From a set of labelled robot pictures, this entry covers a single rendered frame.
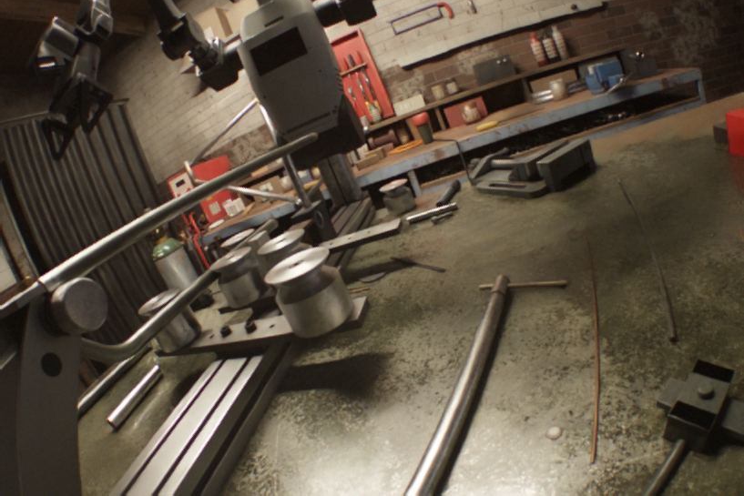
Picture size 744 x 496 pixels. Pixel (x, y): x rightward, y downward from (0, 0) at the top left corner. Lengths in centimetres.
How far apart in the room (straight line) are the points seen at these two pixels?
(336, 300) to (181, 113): 296
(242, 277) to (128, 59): 335
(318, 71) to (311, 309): 75
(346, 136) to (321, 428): 77
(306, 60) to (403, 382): 81
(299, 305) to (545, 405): 16
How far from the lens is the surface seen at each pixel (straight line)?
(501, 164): 60
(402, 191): 60
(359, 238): 41
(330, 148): 94
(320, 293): 24
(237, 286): 37
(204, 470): 25
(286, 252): 33
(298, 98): 93
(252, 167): 30
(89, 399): 53
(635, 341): 23
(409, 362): 26
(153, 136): 341
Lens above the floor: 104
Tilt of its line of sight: 14 degrees down
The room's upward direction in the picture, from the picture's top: 22 degrees counter-clockwise
